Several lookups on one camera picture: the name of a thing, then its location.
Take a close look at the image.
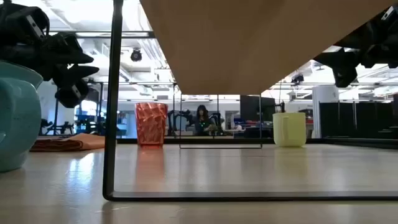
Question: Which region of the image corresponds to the white pillar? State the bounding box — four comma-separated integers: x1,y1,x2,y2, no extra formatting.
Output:
311,85,340,139

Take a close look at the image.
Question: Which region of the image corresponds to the teal enamel mug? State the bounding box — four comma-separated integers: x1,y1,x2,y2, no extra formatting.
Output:
0,60,44,174

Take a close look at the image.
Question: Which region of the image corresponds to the black metal shelf frame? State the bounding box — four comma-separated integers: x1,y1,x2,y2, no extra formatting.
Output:
102,0,398,202

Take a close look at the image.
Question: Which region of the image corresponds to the folded orange cloth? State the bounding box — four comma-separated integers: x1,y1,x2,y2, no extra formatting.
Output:
29,133,106,153

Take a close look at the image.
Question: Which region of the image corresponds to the black partition wall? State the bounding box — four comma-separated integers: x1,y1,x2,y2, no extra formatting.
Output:
319,100,398,140

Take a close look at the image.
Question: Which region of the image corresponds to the black ceiling camera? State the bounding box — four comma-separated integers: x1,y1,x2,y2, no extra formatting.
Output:
290,73,305,85
130,47,143,63

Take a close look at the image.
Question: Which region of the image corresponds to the person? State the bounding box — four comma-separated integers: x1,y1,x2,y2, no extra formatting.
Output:
193,104,218,137

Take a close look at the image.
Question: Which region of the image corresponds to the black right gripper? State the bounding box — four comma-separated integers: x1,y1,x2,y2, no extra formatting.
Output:
313,4,398,88

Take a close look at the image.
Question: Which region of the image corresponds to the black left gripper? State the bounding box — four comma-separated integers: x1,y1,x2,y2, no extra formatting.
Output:
0,0,100,109

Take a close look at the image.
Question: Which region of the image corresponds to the black monitor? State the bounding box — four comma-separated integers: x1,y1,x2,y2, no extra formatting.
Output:
239,95,277,123

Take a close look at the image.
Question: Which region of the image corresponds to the pale yellow mug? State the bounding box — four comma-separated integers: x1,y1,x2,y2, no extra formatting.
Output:
272,111,307,148

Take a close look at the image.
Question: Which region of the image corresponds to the red faceted plastic tumbler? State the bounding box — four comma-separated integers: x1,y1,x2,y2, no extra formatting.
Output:
134,102,169,148

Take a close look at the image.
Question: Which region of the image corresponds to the wooden shelf board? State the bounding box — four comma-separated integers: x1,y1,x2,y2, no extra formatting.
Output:
139,0,397,96

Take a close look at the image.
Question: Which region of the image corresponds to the black table edge rail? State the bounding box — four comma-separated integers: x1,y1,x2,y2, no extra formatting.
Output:
116,136,398,150

